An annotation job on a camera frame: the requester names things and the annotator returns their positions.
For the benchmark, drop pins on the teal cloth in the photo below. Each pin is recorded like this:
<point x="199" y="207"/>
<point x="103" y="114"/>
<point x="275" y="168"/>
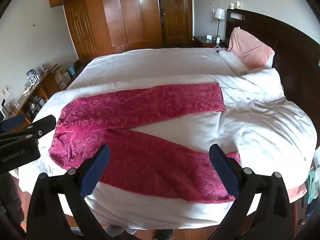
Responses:
<point x="312" y="185"/>

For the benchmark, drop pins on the person's grey clothing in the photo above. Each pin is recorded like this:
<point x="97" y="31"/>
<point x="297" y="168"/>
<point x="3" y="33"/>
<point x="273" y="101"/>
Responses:
<point x="140" y="234"/>

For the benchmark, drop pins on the wooden wardrobe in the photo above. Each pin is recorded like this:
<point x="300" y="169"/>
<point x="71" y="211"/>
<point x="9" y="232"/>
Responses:
<point x="110" y="17"/>

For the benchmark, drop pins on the white bottles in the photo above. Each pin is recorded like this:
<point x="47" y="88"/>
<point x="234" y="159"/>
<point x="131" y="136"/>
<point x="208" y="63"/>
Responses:
<point x="235" y="5"/>

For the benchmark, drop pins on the white bed cover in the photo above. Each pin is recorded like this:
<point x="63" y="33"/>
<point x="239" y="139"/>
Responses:
<point x="262" y="120"/>

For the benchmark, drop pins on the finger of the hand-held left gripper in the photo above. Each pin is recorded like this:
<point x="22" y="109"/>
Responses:
<point x="11" y="123"/>
<point x="37" y="131"/>

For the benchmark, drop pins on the clear electric kettle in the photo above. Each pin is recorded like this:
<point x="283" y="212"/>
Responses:
<point x="32" y="77"/>

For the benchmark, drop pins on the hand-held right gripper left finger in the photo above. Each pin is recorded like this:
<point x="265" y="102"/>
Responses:
<point x="96" y="170"/>

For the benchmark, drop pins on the white table lamp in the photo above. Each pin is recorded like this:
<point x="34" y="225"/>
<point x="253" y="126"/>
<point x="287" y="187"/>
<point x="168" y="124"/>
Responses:
<point x="219" y="15"/>

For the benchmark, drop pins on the wooden desk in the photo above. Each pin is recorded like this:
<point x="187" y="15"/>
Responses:
<point x="46" y="85"/>

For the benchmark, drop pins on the dark red fleece blanket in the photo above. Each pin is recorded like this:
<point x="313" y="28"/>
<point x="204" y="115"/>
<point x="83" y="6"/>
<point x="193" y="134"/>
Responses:
<point x="140" y="160"/>

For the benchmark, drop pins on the hanging patterned cloth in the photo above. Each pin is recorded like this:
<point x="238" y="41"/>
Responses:
<point x="162" y="7"/>

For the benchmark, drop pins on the pink bed sheet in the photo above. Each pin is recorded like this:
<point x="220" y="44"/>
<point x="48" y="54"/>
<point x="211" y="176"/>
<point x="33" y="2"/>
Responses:
<point x="296" y="192"/>

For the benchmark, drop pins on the dark wooden headboard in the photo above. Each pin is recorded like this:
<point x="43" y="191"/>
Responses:
<point x="295" y="45"/>

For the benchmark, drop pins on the white pillow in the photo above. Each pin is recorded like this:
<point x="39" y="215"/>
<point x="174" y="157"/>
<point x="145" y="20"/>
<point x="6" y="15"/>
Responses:
<point x="233" y="61"/>

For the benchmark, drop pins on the blue cup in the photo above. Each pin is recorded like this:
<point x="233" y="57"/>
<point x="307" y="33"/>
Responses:
<point x="71" y="69"/>

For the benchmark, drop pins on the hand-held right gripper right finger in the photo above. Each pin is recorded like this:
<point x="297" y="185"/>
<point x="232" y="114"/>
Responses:
<point x="225" y="173"/>

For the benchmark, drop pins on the wooden door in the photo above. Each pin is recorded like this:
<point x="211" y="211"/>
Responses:
<point x="175" y="12"/>

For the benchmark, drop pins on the dark jacket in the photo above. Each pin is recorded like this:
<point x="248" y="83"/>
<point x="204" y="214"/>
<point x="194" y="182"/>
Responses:
<point x="11" y="205"/>

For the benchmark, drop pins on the pink pillow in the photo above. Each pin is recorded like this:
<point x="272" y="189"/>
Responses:
<point x="250" y="50"/>

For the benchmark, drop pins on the dark wooden nightstand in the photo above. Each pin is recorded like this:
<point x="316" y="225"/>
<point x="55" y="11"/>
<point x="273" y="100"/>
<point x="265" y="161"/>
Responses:
<point x="200" y="41"/>

